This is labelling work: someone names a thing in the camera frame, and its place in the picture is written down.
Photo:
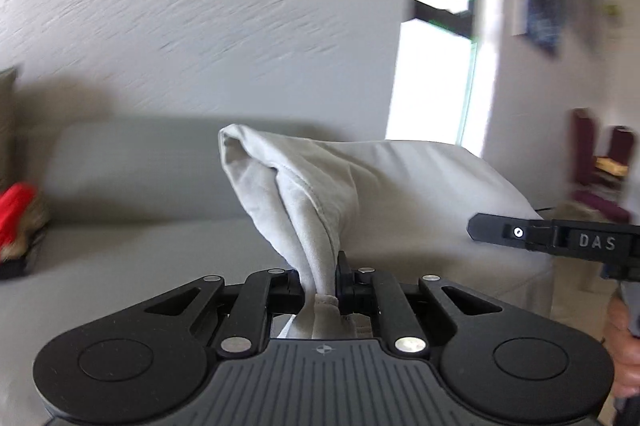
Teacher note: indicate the grey sofa armrest cushion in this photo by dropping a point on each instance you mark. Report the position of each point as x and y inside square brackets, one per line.
[425, 206]

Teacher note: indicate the olive throw pillow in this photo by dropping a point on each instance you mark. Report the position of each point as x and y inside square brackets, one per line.
[6, 131]

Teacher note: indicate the person's right hand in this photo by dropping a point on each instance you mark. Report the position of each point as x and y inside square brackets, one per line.
[620, 356]

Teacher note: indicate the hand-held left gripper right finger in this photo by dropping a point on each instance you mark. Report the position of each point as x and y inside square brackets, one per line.
[345, 286]

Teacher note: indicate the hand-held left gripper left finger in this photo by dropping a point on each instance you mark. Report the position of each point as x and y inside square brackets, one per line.
[287, 291]

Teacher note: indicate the white t-shirt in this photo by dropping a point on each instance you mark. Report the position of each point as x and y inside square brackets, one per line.
[300, 216]

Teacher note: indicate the tan garment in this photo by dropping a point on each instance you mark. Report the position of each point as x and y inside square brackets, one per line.
[37, 226]

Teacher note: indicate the grey sofa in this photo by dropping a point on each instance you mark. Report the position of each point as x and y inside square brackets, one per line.
[125, 256]

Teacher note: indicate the grey sofa back cushion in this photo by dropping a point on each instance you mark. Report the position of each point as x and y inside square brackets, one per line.
[150, 166]

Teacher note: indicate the wooden table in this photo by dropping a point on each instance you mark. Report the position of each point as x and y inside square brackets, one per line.
[610, 165]

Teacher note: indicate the maroon chair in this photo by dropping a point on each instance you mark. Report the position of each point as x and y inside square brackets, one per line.
[582, 146]
[620, 143]

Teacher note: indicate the red garment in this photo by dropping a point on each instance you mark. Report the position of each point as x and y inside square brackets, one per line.
[15, 211]

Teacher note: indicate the window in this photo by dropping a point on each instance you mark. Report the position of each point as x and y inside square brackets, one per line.
[435, 81]

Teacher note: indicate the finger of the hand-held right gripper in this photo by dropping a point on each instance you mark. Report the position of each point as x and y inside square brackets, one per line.
[500, 230]

